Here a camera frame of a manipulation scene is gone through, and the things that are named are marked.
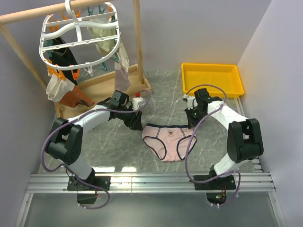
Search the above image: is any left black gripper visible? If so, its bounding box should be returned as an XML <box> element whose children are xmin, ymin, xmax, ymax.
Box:
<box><xmin>118</xmin><ymin>105</ymin><xmax>143</xmax><ymax>131</ymax></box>

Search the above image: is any pink underwear navy trim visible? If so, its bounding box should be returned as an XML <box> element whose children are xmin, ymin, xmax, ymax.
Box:
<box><xmin>142</xmin><ymin>123</ymin><xmax>197</xmax><ymax>162</ymax></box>

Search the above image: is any orange clothes peg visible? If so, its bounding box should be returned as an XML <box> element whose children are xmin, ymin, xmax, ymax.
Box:
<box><xmin>71</xmin><ymin>69</ymin><xmax>80</xmax><ymax>80</ymax></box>

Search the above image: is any white clip hanger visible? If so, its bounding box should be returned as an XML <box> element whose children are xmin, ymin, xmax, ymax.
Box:
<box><xmin>39</xmin><ymin>0</ymin><xmax>121</xmax><ymax>70</ymax></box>

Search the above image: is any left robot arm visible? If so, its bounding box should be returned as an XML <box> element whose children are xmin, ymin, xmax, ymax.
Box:
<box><xmin>41</xmin><ymin>90</ymin><xmax>147</xmax><ymax>191</ymax></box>

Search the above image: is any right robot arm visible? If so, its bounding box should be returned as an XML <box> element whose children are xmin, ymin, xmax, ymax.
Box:
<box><xmin>183</xmin><ymin>85</ymin><xmax>264</xmax><ymax>191</ymax></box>

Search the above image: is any white beige underwear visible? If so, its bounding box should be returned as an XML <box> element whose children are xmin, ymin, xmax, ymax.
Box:
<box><xmin>114</xmin><ymin>42</ymin><xmax>130</xmax><ymax>72</ymax></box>

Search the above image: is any pale green underwear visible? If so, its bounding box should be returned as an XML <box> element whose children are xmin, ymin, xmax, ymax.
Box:
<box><xmin>87</xmin><ymin>17</ymin><xmax>116</xmax><ymax>57</ymax></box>

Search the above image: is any white cream underwear left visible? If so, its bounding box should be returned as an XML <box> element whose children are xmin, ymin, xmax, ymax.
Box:
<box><xmin>46</xmin><ymin>74</ymin><xmax>75</xmax><ymax>103</ymax></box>

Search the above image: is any black underwear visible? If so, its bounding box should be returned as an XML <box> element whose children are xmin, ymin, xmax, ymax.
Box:
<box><xmin>50</xmin><ymin>47</ymin><xmax>78</xmax><ymax>85</ymax></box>

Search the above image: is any yellow plastic tray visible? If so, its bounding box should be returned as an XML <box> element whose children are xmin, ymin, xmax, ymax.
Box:
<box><xmin>181</xmin><ymin>63</ymin><xmax>244</xmax><ymax>98</ymax></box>

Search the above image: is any wooden drying rack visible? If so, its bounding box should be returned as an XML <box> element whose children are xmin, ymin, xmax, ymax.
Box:
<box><xmin>0</xmin><ymin>0</ymin><xmax>152</xmax><ymax>119</ymax></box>

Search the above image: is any teal clothes peg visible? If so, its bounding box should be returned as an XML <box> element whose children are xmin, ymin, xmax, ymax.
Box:
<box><xmin>99</xmin><ymin>62</ymin><xmax>108</xmax><ymax>71</ymax></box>

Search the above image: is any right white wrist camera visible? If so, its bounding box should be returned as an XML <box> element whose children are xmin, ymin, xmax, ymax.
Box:
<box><xmin>183</xmin><ymin>94</ymin><xmax>197</xmax><ymax>110</ymax></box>

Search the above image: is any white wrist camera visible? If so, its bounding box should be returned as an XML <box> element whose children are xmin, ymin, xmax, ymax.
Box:
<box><xmin>132</xmin><ymin>92</ymin><xmax>145</xmax><ymax>110</ymax></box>
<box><xmin>183</xmin><ymin>94</ymin><xmax>197</xmax><ymax>110</ymax></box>

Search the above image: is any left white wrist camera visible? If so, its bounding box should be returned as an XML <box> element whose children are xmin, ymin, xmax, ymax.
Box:
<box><xmin>132</xmin><ymin>92</ymin><xmax>145</xmax><ymax>110</ymax></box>

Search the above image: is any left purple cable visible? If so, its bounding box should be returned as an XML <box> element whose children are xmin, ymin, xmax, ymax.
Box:
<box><xmin>41</xmin><ymin>89</ymin><xmax>152</xmax><ymax>210</ymax></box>

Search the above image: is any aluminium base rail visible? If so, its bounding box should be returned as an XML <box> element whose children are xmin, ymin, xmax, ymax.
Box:
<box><xmin>15</xmin><ymin>172</ymin><xmax>287</xmax><ymax>227</ymax></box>

